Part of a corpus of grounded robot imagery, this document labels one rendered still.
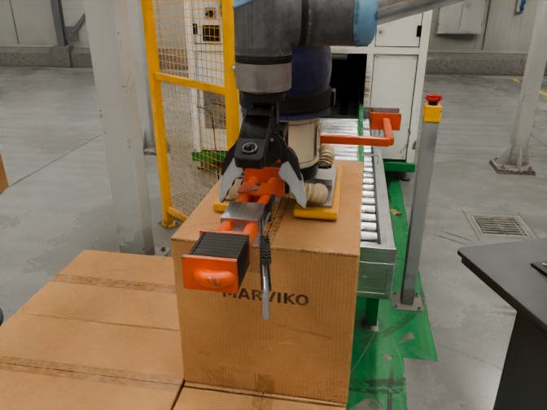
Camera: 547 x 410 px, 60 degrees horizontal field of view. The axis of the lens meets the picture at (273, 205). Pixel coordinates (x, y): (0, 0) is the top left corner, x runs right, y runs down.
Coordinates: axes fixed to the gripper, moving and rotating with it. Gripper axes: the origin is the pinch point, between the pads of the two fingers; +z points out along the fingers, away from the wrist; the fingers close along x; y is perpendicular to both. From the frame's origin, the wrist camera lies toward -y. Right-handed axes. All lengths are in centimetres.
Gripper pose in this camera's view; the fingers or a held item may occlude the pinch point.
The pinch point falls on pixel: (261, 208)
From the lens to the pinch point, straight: 83.5
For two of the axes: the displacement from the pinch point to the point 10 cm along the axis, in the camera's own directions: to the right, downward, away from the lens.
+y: 1.8, -3.9, 9.0
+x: -9.8, -0.7, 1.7
